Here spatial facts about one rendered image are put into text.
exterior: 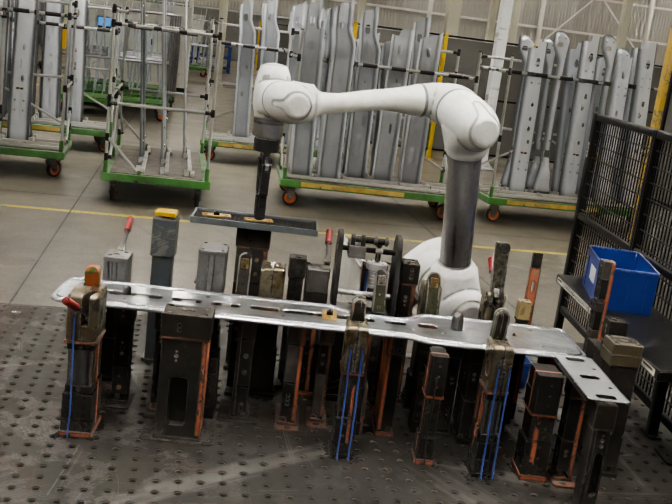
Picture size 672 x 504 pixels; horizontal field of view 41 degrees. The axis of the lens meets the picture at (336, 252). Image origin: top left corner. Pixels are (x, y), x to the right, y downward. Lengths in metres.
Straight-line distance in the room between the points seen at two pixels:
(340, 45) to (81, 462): 7.45
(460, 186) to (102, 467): 1.31
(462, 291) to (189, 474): 1.13
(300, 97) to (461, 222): 0.70
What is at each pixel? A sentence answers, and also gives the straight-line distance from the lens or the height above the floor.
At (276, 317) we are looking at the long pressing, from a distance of 2.29.
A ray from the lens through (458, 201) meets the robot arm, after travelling 2.73.
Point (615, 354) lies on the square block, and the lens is 2.34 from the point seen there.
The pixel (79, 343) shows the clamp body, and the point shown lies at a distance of 2.19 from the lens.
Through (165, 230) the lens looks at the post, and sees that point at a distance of 2.63.
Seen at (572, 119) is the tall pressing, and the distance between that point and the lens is 10.41.
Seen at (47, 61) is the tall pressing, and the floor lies 1.00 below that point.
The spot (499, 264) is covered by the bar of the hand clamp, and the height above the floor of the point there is 1.15.
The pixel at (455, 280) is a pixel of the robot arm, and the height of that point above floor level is 1.02.
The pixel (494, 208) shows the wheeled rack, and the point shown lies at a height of 0.15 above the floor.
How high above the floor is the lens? 1.71
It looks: 13 degrees down
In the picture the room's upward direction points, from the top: 7 degrees clockwise
